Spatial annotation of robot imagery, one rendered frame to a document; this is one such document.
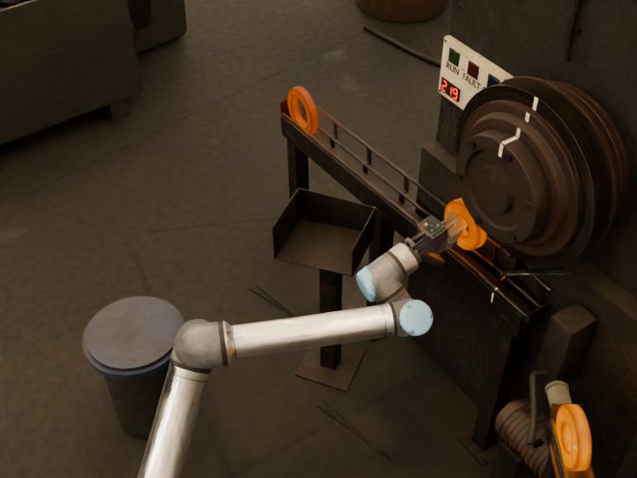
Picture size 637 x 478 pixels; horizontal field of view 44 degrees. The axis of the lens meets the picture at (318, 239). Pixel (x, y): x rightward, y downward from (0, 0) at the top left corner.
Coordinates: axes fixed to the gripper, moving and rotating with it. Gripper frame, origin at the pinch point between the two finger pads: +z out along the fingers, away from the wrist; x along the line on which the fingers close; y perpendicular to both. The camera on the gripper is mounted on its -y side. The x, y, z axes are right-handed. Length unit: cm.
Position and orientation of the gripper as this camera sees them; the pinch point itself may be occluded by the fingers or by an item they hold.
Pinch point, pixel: (465, 219)
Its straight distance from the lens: 232.6
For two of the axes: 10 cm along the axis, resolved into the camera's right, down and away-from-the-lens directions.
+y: -2.4, -5.9, -7.7
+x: -5.4, -5.8, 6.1
